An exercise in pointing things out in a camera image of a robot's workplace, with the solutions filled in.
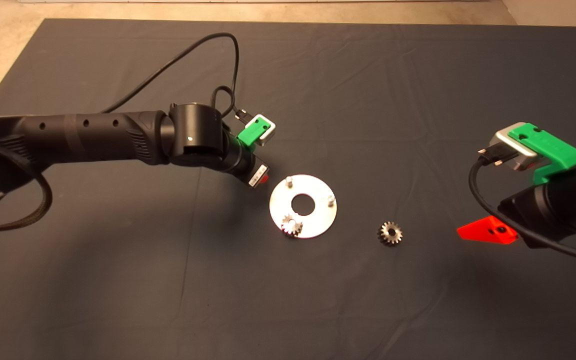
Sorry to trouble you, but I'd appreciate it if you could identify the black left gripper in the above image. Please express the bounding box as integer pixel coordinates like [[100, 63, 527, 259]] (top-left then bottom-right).
[[220, 132, 270, 190]]

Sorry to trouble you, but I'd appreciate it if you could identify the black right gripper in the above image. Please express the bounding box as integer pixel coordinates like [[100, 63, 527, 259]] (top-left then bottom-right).
[[456, 164, 576, 249]]

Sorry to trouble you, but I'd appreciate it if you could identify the steel planetary gear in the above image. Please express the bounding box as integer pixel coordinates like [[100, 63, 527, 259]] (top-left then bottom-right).
[[281, 214, 304, 238], [377, 221, 404, 246]]

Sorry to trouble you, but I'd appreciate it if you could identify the round metal carrier plate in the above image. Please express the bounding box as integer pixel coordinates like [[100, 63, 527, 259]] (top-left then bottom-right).
[[269, 174, 339, 239]]

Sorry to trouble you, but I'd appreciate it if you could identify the dark grey table cloth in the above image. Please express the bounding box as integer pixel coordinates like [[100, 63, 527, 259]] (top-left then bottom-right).
[[0, 19, 576, 360]]

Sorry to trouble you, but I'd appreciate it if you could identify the silver left camera box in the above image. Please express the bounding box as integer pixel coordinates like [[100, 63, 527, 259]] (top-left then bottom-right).
[[257, 114, 276, 147]]

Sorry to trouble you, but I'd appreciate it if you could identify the silver camera box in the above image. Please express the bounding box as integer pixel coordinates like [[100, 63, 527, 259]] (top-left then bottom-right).
[[490, 122, 541, 172], [257, 114, 276, 147]]

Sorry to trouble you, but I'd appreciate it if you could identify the green left camera mount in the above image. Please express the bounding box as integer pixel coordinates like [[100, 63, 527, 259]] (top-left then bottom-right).
[[236, 114, 275, 151]]

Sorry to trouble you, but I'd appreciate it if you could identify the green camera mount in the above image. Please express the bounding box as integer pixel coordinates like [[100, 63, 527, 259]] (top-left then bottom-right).
[[509, 122, 576, 184], [236, 114, 275, 151]]

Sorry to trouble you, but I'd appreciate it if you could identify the smooth black right camera cable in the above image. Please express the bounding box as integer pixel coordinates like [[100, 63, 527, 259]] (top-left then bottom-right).
[[468, 147, 576, 266]]

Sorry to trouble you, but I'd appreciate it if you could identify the silver right camera box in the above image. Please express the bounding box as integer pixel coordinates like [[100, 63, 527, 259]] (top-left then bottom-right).
[[490, 122, 541, 172]]

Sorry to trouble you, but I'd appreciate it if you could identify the braided left wrist cable loop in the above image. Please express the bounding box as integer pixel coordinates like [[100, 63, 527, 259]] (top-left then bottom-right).
[[211, 86, 236, 121]]

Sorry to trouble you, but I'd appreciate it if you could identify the green right camera mount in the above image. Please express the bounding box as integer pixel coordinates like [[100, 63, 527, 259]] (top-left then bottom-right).
[[509, 122, 576, 184]]

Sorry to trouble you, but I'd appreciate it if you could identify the thick braided left arm cable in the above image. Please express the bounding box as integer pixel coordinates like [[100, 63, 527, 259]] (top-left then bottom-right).
[[0, 141, 53, 232]]

